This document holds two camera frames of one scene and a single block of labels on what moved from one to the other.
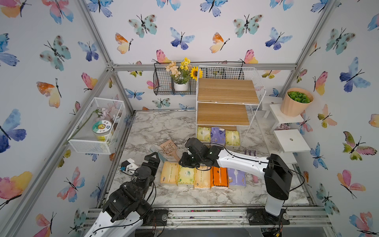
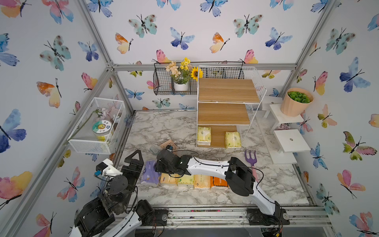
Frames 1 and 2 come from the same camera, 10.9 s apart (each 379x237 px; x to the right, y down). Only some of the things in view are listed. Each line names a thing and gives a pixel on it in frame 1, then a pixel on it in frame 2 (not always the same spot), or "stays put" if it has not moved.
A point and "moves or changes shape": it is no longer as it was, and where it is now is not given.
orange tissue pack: (219, 177) stays put
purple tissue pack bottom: (217, 136) moves or changes shape
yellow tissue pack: (204, 134) stays put
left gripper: (155, 162) to (137, 165)
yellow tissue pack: (232, 138) stays put
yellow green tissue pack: (186, 175) stays put
